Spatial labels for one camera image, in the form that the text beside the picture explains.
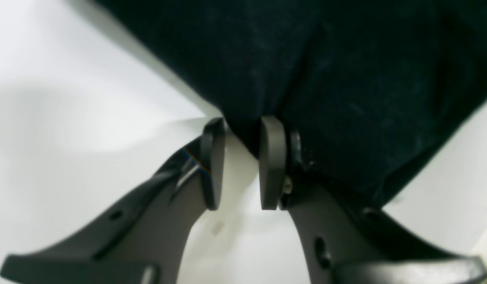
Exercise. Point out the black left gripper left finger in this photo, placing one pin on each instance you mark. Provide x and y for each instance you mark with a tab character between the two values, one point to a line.
140	239

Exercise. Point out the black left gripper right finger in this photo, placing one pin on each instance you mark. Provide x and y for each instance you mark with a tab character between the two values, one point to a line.
345	239

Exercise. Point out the black t-shirt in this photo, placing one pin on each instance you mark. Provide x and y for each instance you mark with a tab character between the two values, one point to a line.
374	87

